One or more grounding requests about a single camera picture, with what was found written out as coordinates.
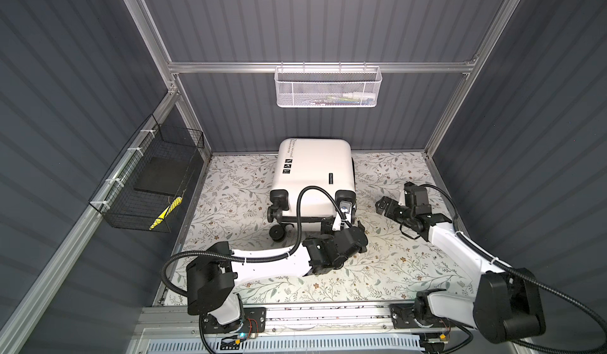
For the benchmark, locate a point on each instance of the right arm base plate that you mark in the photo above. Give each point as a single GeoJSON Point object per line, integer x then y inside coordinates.
{"type": "Point", "coordinates": [410, 315]}

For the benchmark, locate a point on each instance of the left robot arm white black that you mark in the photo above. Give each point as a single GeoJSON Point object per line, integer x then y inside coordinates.
{"type": "Point", "coordinates": [212, 277]}

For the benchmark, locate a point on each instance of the yellow black striped item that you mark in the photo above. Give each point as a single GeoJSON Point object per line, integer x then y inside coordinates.
{"type": "Point", "coordinates": [160, 219]}

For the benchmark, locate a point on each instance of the black wire basket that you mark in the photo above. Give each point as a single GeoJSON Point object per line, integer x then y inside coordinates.
{"type": "Point", "coordinates": [122, 207]}

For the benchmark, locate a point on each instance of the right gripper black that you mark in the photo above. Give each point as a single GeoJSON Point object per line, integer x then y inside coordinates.
{"type": "Point", "coordinates": [390, 212]}

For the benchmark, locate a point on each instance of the black pad in basket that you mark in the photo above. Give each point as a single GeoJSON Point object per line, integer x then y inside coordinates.
{"type": "Point", "coordinates": [161, 176]}

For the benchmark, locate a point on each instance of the white ventilation grille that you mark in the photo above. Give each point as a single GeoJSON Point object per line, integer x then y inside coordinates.
{"type": "Point", "coordinates": [322, 343]}

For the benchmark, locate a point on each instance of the white wire basket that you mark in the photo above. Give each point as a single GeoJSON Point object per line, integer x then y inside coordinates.
{"type": "Point", "coordinates": [339, 88]}

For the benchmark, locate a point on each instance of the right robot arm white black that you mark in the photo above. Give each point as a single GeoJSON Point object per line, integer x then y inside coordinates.
{"type": "Point", "coordinates": [505, 307]}

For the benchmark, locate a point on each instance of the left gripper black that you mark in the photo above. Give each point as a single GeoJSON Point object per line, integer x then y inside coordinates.
{"type": "Point", "coordinates": [326, 228]}

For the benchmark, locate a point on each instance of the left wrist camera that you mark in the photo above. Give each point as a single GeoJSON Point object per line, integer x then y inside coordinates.
{"type": "Point", "coordinates": [344, 217]}

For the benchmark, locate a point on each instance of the floral table mat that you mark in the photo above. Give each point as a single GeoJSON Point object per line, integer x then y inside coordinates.
{"type": "Point", "coordinates": [233, 208]}

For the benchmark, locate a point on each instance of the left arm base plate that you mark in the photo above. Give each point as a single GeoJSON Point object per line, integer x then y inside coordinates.
{"type": "Point", "coordinates": [253, 320]}

